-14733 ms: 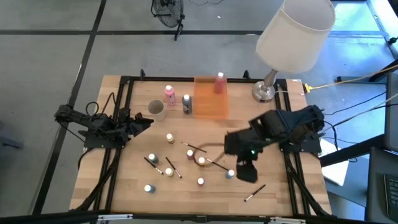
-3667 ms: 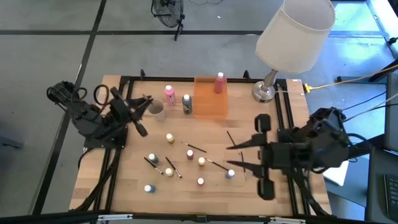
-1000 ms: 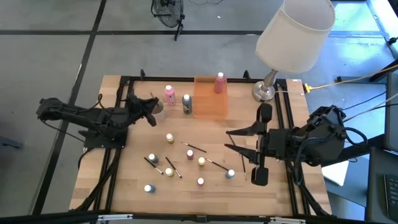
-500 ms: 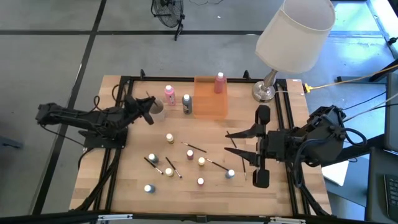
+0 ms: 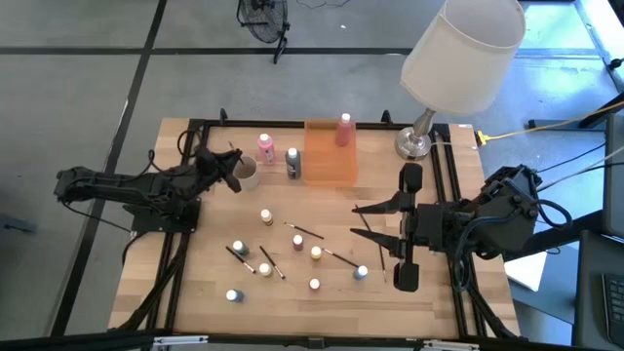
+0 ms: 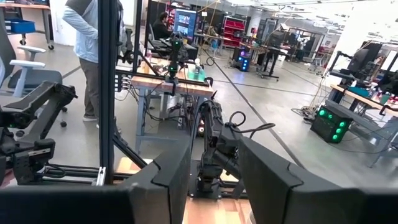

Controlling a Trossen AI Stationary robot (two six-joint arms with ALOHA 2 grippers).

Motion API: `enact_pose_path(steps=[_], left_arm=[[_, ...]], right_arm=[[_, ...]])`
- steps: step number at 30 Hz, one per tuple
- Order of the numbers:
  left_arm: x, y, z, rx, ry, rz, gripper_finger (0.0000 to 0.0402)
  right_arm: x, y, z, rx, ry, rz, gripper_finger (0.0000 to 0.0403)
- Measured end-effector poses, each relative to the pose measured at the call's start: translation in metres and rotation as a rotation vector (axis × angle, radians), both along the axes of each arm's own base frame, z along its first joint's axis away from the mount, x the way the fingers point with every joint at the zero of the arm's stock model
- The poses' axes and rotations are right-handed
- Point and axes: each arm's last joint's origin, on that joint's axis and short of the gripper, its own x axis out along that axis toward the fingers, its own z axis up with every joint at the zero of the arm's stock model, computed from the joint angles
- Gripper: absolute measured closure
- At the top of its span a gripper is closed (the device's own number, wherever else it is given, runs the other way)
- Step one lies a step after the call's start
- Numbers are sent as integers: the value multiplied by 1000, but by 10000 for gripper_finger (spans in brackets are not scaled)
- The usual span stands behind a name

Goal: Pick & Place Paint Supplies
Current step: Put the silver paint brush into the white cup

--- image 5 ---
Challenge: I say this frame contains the black floor fan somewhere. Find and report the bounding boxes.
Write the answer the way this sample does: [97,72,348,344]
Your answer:
[235,0,292,65]

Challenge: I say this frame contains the black aluminium table frame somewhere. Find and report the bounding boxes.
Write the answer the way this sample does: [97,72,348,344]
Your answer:
[116,107,521,342]

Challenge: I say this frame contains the translucent orange tray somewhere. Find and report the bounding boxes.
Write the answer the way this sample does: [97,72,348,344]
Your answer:
[302,118,360,189]

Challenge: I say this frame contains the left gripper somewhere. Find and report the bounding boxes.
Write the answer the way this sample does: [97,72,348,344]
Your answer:
[194,145,244,195]

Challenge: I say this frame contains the yellow extension cable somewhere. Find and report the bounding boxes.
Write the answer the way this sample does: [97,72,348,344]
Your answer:
[475,98,624,147]

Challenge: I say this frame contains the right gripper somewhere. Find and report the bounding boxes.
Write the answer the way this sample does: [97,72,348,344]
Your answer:
[349,162,449,293]

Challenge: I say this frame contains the tall salmon pink paint bottle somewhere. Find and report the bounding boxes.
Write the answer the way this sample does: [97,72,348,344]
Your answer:
[333,112,354,148]

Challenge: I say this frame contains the black keyboard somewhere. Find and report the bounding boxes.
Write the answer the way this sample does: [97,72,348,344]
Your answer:
[602,271,624,348]

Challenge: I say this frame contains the white cup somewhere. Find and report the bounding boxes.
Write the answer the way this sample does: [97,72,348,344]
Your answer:
[232,154,261,192]

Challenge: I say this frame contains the tall light pink paint bottle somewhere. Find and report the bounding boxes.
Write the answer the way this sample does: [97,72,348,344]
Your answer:
[256,133,277,167]

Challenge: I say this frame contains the white paper sheet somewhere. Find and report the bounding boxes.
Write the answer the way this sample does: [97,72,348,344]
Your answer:
[503,250,550,293]

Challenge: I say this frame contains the silver table lamp white shade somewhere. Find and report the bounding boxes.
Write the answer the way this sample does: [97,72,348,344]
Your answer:
[394,0,527,163]

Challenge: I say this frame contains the black beam silver brackets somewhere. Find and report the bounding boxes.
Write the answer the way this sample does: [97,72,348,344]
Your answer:
[0,329,624,351]

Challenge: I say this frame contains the dark grey desk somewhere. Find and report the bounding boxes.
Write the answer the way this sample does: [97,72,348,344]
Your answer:
[572,228,624,351]

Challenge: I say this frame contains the grey computer monitor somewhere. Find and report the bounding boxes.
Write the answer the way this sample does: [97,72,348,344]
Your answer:
[602,112,624,240]

